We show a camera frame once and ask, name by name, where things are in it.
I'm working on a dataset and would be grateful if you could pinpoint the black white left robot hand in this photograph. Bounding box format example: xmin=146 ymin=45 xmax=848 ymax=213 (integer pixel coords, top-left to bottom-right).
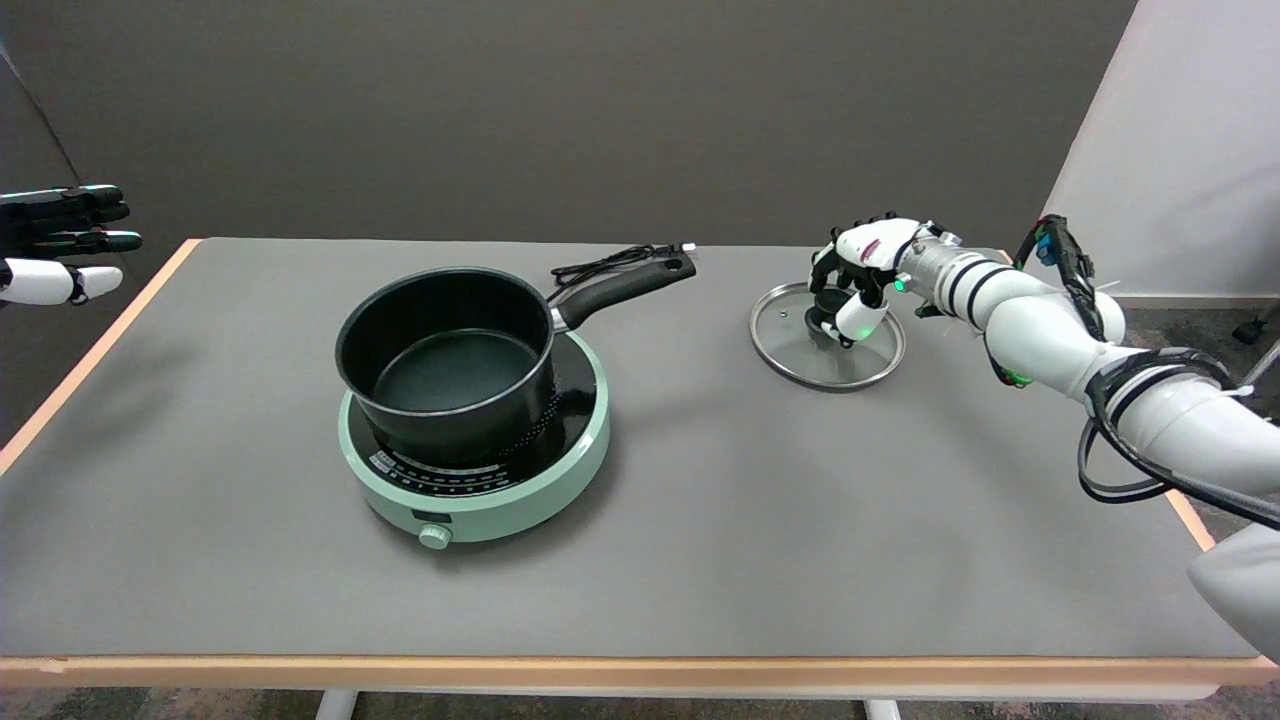
xmin=0 ymin=185 xmax=143 ymax=309

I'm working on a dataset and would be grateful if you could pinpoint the black cooker power cable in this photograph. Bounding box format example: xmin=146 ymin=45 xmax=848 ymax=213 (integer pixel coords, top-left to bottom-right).
xmin=550 ymin=243 xmax=698 ymax=293

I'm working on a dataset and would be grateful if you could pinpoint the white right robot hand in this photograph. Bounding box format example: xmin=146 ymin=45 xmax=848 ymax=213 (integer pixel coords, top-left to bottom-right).
xmin=808 ymin=212 xmax=946 ymax=349

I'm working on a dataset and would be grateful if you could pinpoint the chair base with castors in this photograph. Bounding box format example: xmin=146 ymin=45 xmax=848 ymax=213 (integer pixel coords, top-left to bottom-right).
xmin=1232 ymin=305 xmax=1280 ymax=396

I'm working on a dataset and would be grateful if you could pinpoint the black saucepan with handle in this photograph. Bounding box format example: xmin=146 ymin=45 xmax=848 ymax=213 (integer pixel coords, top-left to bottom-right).
xmin=335 ymin=255 xmax=697 ymax=466

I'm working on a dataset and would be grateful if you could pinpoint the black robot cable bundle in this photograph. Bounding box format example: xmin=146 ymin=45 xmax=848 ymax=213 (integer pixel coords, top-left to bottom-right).
xmin=985 ymin=214 xmax=1280 ymax=531

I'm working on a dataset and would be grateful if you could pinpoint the green induction cooker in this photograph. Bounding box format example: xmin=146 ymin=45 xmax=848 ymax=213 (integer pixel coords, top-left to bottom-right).
xmin=338 ymin=330 xmax=611 ymax=551

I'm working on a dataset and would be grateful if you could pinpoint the glass pot lid black knob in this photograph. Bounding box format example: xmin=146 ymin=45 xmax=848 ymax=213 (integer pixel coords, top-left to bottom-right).
xmin=750 ymin=283 xmax=907 ymax=392

